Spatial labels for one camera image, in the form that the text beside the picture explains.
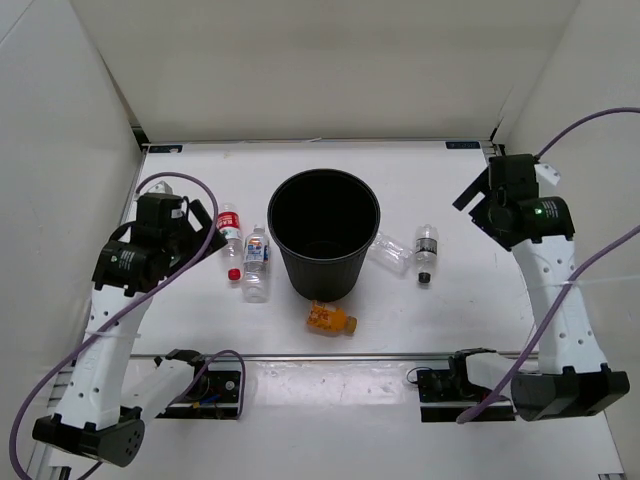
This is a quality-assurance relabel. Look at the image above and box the blue orange label bottle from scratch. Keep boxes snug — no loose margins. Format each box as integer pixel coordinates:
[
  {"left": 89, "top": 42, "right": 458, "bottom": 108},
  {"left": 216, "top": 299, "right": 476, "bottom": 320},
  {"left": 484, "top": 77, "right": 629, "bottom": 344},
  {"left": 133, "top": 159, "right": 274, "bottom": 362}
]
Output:
[{"left": 241, "top": 224, "right": 270, "bottom": 303}]

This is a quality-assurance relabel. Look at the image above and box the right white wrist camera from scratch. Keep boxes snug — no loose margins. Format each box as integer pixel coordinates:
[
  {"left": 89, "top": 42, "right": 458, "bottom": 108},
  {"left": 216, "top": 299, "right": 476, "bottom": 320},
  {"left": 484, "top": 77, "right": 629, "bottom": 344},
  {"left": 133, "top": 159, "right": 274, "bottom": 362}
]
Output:
[{"left": 535, "top": 163, "right": 561, "bottom": 190}]

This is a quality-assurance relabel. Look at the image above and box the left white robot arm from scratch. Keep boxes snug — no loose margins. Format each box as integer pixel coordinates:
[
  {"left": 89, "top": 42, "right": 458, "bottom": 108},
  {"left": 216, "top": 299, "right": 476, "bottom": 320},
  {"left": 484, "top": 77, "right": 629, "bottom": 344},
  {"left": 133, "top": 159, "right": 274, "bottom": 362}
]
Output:
[{"left": 32, "top": 193, "right": 226, "bottom": 467}]

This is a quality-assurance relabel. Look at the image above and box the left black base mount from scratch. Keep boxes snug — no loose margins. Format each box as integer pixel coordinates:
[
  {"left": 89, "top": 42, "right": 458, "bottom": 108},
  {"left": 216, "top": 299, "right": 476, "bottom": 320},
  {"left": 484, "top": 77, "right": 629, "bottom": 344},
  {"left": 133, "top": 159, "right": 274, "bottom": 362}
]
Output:
[{"left": 154, "top": 349, "right": 247, "bottom": 420}]

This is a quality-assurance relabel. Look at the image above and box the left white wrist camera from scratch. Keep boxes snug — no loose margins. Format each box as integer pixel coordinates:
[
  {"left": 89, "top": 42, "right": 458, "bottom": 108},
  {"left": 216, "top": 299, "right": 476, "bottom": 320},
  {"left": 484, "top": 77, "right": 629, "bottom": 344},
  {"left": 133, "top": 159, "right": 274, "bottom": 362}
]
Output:
[{"left": 147, "top": 180, "right": 173, "bottom": 195}]

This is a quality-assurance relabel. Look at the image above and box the red label plastic bottle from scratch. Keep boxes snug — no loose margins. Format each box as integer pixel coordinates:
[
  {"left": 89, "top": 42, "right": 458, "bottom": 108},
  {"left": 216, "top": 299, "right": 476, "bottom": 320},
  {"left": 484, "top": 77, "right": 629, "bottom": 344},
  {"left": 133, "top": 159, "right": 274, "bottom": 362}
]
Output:
[{"left": 217, "top": 203, "right": 244, "bottom": 283}]

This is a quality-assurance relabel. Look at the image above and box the black plastic bin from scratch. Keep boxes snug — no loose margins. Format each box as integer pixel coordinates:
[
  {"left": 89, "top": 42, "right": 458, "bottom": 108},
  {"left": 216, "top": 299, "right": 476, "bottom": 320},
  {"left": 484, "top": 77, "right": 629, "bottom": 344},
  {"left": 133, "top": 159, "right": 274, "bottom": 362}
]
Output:
[{"left": 267, "top": 169, "right": 381, "bottom": 302}]

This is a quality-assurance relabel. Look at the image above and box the black label plastic bottle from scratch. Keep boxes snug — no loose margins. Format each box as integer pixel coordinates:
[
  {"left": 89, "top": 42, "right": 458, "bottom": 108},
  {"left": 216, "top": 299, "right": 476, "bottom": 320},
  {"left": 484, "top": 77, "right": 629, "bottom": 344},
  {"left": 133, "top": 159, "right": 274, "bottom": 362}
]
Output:
[{"left": 413, "top": 224, "right": 439, "bottom": 286}]

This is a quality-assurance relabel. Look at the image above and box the orange juice bottle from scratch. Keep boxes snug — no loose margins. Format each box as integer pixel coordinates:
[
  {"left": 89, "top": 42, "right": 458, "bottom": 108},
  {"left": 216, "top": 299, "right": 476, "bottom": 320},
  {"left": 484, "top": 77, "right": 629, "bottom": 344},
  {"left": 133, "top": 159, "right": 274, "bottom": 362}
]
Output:
[{"left": 306, "top": 300, "right": 358, "bottom": 336}]

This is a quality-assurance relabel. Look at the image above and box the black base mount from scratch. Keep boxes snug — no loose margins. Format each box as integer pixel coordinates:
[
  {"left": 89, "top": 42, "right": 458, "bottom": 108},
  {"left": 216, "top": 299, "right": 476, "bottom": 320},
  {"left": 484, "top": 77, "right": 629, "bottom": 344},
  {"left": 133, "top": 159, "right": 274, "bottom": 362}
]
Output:
[
  {"left": 406, "top": 367, "right": 491, "bottom": 423},
  {"left": 154, "top": 349, "right": 247, "bottom": 420}
]

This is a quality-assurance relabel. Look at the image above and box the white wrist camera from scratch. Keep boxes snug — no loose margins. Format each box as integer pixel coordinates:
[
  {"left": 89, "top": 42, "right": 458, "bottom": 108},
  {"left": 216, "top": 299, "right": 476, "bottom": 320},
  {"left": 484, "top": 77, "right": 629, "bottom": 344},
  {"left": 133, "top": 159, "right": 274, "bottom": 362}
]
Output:
[
  {"left": 147, "top": 180, "right": 173, "bottom": 195},
  {"left": 535, "top": 163, "right": 561, "bottom": 190}
]

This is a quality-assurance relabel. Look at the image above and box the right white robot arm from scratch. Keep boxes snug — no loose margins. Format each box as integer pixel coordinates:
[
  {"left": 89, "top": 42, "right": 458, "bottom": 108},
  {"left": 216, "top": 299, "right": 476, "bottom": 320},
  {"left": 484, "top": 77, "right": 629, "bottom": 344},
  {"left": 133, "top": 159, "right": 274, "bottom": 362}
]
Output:
[{"left": 449, "top": 154, "right": 639, "bottom": 424}]

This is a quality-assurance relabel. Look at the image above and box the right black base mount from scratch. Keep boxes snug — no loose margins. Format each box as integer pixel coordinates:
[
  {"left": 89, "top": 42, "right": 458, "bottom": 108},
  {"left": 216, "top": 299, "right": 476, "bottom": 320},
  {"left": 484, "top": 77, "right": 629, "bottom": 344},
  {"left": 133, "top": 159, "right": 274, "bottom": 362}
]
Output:
[{"left": 406, "top": 367, "right": 491, "bottom": 423}]

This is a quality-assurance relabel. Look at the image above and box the clear crushed plastic bottle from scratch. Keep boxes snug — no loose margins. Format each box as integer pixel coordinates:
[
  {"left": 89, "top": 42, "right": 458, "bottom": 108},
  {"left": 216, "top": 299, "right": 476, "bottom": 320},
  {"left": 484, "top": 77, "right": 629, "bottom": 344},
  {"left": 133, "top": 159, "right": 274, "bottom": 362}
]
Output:
[{"left": 367, "top": 232, "right": 413, "bottom": 277}]

